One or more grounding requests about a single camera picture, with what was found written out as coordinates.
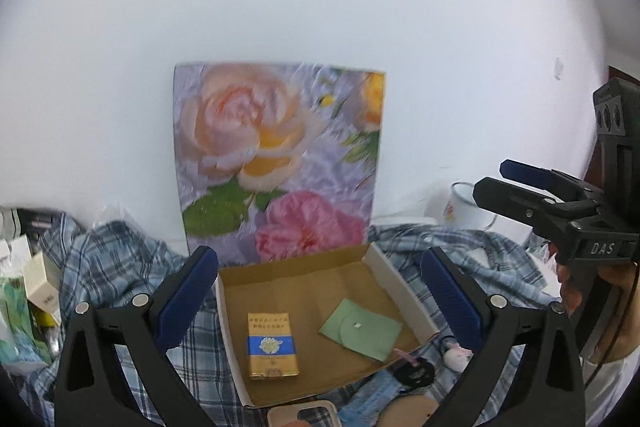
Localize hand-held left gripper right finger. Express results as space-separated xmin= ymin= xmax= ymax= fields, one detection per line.
xmin=420 ymin=247 xmax=586 ymax=427

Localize person's right hand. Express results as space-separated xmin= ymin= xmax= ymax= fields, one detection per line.
xmin=547 ymin=242 xmax=640 ymax=315

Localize small pink plush charm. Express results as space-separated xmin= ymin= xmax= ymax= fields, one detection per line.
xmin=442 ymin=339 xmax=473 ymax=373

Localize blue plaid cloth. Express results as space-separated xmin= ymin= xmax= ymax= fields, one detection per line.
xmin=10 ymin=209 xmax=561 ymax=427

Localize green felt pouch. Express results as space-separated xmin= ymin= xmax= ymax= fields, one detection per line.
xmin=318 ymin=298 xmax=403 ymax=363

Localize cream cardboard box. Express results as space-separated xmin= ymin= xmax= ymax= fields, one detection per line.
xmin=25 ymin=252 xmax=63 ymax=313

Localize clear plastic bag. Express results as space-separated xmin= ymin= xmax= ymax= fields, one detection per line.
xmin=92 ymin=202 xmax=136 ymax=228

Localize beige phone case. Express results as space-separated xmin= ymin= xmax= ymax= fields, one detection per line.
xmin=266 ymin=399 xmax=342 ymax=427

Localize white small box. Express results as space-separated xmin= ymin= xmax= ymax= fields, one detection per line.
xmin=0 ymin=234 xmax=32 ymax=278

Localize white enamel mug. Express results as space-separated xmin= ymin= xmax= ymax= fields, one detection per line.
xmin=442 ymin=181 xmax=497 ymax=229

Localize black hair tie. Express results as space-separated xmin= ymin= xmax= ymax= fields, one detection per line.
xmin=392 ymin=356 xmax=436 ymax=390

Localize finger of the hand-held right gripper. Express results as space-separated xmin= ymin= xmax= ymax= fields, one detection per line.
xmin=472 ymin=177 xmax=603 ymax=253
xmin=500 ymin=160 xmax=608 ymax=208

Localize gold packet with blue label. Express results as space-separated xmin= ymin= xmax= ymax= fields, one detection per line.
xmin=246 ymin=311 xmax=301 ymax=381

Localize cardboard box with floral lid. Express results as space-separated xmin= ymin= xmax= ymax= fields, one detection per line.
xmin=172 ymin=61 xmax=441 ymax=409

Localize green patterned packet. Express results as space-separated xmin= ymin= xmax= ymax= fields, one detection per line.
xmin=0 ymin=274 xmax=51 ymax=368

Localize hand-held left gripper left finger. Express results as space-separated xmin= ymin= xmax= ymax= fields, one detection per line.
xmin=54 ymin=245 xmax=221 ymax=427

